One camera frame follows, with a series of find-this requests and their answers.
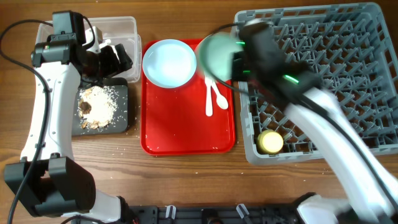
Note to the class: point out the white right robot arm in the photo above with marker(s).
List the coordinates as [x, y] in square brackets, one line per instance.
[371, 191]

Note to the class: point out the red serving tray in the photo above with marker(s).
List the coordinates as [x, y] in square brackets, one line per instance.
[174, 123]

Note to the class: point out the grey dishwasher rack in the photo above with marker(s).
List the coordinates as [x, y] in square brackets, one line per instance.
[349, 47]

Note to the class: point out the mint green bowl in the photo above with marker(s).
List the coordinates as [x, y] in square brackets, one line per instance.
[217, 52]

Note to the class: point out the yellow plastic cup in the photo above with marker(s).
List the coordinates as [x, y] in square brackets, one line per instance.
[269, 142]

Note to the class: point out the white plastic spoon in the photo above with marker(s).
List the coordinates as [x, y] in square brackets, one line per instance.
[220, 99]

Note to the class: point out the food scraps and rice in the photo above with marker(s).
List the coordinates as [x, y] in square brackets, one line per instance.
[97, 107]

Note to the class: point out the light blue plate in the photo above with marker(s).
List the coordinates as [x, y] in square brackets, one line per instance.
[169, 63]

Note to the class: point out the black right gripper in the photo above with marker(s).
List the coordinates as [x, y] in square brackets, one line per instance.
[236, 63]

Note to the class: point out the clear plastic bin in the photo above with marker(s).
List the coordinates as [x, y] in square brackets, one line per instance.
[124, 40]

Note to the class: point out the white plastic fork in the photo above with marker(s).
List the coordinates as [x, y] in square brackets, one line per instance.
[208, 106]

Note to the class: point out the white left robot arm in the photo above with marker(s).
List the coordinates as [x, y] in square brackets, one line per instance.
[47, 181]

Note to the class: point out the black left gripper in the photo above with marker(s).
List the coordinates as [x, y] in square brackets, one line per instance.
[112, 66]

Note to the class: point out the black plastic tray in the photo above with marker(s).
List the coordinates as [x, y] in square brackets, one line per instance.
[121, 115]

